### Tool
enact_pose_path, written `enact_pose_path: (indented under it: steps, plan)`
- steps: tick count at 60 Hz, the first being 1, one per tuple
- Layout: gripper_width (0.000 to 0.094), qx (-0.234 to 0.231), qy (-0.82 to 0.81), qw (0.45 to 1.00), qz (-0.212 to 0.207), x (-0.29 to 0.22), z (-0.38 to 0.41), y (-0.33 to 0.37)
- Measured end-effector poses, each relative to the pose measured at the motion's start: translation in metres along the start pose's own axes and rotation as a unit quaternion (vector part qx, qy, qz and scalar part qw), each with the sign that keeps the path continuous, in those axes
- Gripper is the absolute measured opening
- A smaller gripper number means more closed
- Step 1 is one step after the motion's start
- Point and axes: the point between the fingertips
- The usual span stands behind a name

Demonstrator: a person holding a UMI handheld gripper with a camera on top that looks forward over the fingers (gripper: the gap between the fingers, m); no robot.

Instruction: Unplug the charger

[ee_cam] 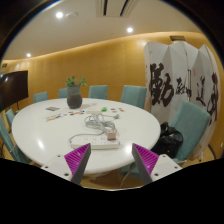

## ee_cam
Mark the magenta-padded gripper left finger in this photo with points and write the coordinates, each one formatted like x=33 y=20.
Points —
x=58 y=166

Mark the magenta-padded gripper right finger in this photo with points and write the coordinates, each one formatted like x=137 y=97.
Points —
x=165 y=166

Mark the small beige charger block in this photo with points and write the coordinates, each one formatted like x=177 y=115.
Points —
x=111 y=135

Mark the black bag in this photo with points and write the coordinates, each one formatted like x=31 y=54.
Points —
x=168 y=140

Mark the teal upholstered chair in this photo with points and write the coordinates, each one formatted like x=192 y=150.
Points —
x=190 y=128
x=130 y=170

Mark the white power strip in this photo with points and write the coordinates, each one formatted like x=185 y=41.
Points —
x=96 y=144

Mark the row of colourful small cards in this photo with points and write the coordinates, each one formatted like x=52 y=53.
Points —
x=56 y=116

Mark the small dark card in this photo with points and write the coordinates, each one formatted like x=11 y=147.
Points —
x=52 y=108

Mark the flat white box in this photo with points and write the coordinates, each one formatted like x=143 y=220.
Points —
x=94 y=112

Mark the potted plant in grey vase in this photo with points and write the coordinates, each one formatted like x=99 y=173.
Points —
x=74 y=96

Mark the small green object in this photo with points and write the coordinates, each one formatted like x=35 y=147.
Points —
x=104 y=109

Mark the scattered small orange cards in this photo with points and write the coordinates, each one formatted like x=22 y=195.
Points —
x=117 y=109

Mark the group of teal chairs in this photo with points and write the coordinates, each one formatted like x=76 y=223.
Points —
x=133 y=95

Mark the white calligraphy folding screen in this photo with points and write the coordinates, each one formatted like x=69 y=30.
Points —
x=173 y=66

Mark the group of round ceiling lights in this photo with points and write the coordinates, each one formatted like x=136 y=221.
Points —
x=59 y=14

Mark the ceiling air vent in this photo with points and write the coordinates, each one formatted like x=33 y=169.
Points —
x=116 y=7

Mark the black wall monitor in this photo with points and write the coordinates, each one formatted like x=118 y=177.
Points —
x=13 y=88

